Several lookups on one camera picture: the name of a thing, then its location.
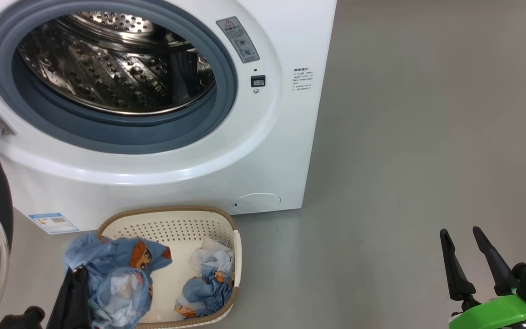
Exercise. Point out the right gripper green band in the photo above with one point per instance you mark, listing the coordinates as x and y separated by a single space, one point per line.
496 315

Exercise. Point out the white washing machine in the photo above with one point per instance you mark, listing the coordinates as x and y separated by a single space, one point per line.
272 151

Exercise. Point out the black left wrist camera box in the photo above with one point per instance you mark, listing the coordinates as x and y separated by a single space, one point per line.
21 319

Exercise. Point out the grey warning sticker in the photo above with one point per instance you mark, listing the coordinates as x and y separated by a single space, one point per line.
239 41

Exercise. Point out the cream perforated laundry basket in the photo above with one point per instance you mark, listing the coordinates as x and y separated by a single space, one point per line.
176 224

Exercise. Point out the steel washer drum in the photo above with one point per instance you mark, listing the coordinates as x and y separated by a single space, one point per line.
107 68

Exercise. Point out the small blue cartoon garment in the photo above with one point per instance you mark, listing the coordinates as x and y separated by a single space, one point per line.
203 292

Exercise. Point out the blue cartoon print garment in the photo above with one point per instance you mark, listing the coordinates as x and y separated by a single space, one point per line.
107 260

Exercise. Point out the black door lock slot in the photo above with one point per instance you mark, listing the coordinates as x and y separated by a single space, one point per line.
258 81

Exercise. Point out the round white filter cover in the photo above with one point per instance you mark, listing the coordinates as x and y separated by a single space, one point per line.
258 202

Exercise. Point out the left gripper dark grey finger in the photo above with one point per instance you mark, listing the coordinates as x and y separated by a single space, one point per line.
82 306
62 306

